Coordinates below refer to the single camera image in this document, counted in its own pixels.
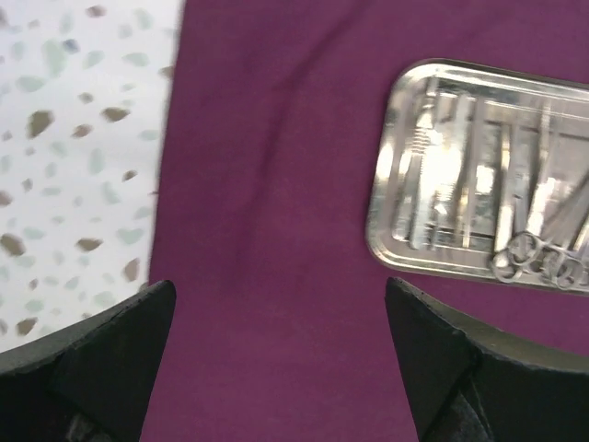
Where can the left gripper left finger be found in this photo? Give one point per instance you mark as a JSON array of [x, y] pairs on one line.
[[91, 381]]

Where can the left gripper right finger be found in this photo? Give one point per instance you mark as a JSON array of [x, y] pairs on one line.
[[466, 380]]

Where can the steel serrated forceps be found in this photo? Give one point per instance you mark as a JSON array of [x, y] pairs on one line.
[[417, 141]]

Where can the purple cloth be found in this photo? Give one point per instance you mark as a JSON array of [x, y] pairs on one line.
[[280, 331]]

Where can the steel surgical scissors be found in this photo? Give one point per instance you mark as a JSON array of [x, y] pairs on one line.
[[527, 250]]

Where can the steel hemostat clamp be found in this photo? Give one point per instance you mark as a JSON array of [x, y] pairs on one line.
[[564, 265]]

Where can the steel instrument tray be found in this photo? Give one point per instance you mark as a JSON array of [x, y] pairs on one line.
[[491, 132]]

